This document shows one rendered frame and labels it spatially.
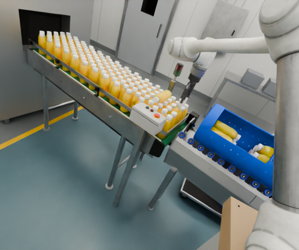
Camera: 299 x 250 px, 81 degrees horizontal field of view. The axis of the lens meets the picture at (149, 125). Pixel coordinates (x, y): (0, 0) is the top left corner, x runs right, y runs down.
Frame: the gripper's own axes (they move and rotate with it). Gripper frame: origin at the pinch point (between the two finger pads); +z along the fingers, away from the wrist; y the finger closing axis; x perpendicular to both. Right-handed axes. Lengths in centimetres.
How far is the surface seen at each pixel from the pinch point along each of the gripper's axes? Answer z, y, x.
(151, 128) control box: 9.9, -30.9, 1.9
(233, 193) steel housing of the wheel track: 31, -11, -58
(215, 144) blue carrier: 7.7, -11.0, -32.7
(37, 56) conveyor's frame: 25, -19, 138
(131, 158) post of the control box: 46, -28, 9
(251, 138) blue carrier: 5, 16, -50
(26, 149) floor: 114, -49, 118
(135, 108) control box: 4.6, -30.8, 16.3
